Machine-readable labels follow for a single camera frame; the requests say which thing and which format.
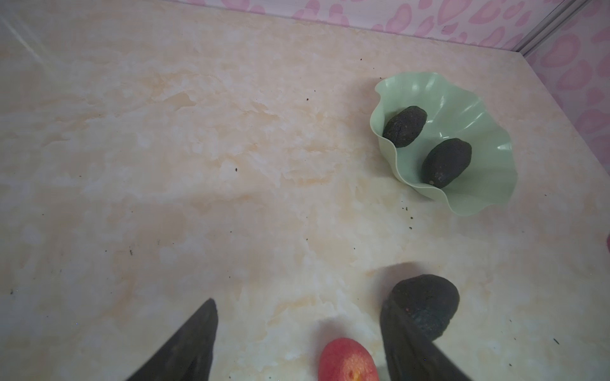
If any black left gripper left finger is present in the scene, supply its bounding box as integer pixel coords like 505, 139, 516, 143
128, 298, 219, 381

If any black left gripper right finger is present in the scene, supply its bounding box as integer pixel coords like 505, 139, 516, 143
380, 299, 470, 381

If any red apple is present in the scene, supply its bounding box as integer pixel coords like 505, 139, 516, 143
318, 338, 380, 381

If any dark avocado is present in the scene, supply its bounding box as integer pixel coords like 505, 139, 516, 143
389, 274, 460, 341
382, 106, 427, 148
421, 138, 473, 189

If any green wavy fruit bowl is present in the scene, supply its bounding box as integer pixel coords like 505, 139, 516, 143
370, 72, 517, 216

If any aluminium corner post right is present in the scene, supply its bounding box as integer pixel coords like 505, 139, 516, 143
512, 0, 592, 57

